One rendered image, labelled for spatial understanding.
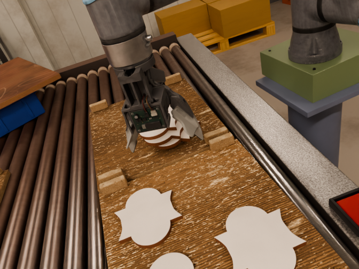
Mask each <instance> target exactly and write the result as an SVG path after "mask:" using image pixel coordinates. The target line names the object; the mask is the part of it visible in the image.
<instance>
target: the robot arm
mask: <svg viewBox="0 0 359 269"><path fill-rule="evenodd" d="M176 1H179V0H82V2H83V4H84V5H85V6H86V8H87V10H88V12H89V15H90V18H91V20H92V22H93V25H94V27H95V29H96V32H97V34H98V36H99V39H100V41H101V45H102V47H103V49H104V52H105V54H106V56H107V59H108V62H109V63H110V65H111V66H112V67H113V69H114V71H115V74H116V76H117V77H118V80H119V83H120V85H121V87H122V90H123V93H124V95H125V97H126V99H125V102H124V104H123V107H122V109H121V112H122V114H123V117H124V120H125V122H126V126H127V127H126V136H127V146H126V149H128V147H129V148H130V150H131V152H133V153H134V151H135V148H136V145H137V138H138V134H139V133H143V132H148V131H153V130H159V129H164V128H167V127H168V128H169V127H170V119H171V116H170V114H169V113H168V108H169V106H170V107H171V108H172V109H173V110H172V111H171V114H172V117H173V118H174V119H175V120H177V121H179V122H180V123H181V125H182V127H183V129H184V131H185V133H186V134H187V135H189V136H190V137H193V136H194V135H195V136H197V137H198V138H199V139H201V140H203V139H204V137H203V134H202V129H201V127H200V125H199V123H198V121H197V119H196V117H195V115H194V113H193V111H192V109H191V108H190V106H189V104H188V103H187V101H186V100H185V99H184V98H183V97H182V96H181V95H180V94H178V93H176V92H174V91H173V90H172V89H171V88H169V87H168V86H166V85H164V84H163V82H165V81H166V78H165V72H164V71H163V70H159V69H156V68H153V67H152V66H153V65H154V64H155V58H154V55H153V53H152V52H153V49H152V46H151V43H150V41H152V40H153V37H152V35H147V31H146V27H145V23H144V20H143V17H142V16H143V15H145V14H148V13H151V12H153V11H155V10H158V9H160V8H162V7H164V6H167V5H169V4H171V3H174V2H176ZM291 16H292V30H293V33H292V37H291V42H290V46H289V47H288V58H289V59H290V60H291V61H292V62H295V63H298V64H306V65H309V64H319V63H323V62H327V61H330V60H332V59H334V58H336V57H338V56H339V55H340V54H341V53H342V40H341V39H340V37H339V33H338V30H337V27H336V23H340V24H346V25H356V26H359V0H291Z"/></svg>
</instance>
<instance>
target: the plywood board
mask: <svg viewBox="0 0 359 269"><path fill-rule="evenodd" d="M60 78H61V76H60V74H59V73H57V72H54V71H52V70H50V69H47V68H45V67H42V66H40V65H37V64H35V63H32V62H30V61H27V60H25V59H22V58H19V57H16V58H14V59H12V60H10V61H8V62H5V63H3V64H1V65H0V109H2V108H4V107H6V106H8V105H10V104H12V103H14V102H16V101H17V100H19V99H21V98H23V97H25V96H27V95H29V94H31V93H33V92H35V91H37V90H39V89H41V88H42V87H44V86H46V85H48V84H50V83H52V82H54V81H56V80H58V79H60Z"/></svg>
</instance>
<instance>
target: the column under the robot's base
mask: <svg viewBox="0 0 359 269"><path fill-rule="evenodd" d="M256 85H257V86H258V87H260V88H261V89H263V90H264V91H266V92H267V93H269V94H271V95H272V96H274V97H275V98H277V99H278V100H280V101H281V102H283V103H285V104H286V105H288V122H289V124H290V125H291V126H292V127H294V128H295V129H296V130H297V131H298V132H299V133H300V134H302V135H303V136H304V137H305V138H306V139H307V140H308V141H309V142H310V143H311V144H312V145H313V146H315V147H316V148H317V149H318V150H319V151H320V152H321V153H322V154H323V155H324V156H325V157H326V158H328V159H329V160H330V161H331V162H332V163H333V164H334V165H335V166H336V167H337V168H338V163H339V147H340V132H341V116H342V102H344V101H346V100H348V99H351V98H353V97H355V96H358V95H359V83H357V84H355V85H352V86H350V87H348V88H346V89H344V90H341V91H339V92H337V93H335V94H332V95H330V96H328V97H326V98H324V99H321V100H319V101H317V102H315V103H312V102H310V101H308V100H307V99H305V98H303V97H301V96H299V95H298V94H296V93H294V92H292V91H291V90H289V89H287V88H285V87H284V86H282V85H280V84H278V83H277V82H275V81H273V80H271V79H270V78H268V77H263V78H261V79H259V80H256Z"/></svg>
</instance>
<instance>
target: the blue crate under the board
mask: <svg viewBox="0 0 359 269"><path fill-rule="evenodd" d="M35 93H36V91H35V92H33V93H31V94H29V95H27V96H25V97H23V98H21V99H19V100H17V101H16V102H14V103H12V104H10V105H8V106H6V107H4V108H2V109H0V137H2V136H4V135H6V134H7V133H9V132H11V131H13V130H15V129H16V128H18V127H20V126H22V125H24V124H25V123H27V122H29V121H31V120H32V119H34V118H36V117H38V116H40V115H41V114H43V113H45V109H44V108H43V106H42V104H41V102H40V101H39V99H38V97H37V95H36V94H35Z"/></svg>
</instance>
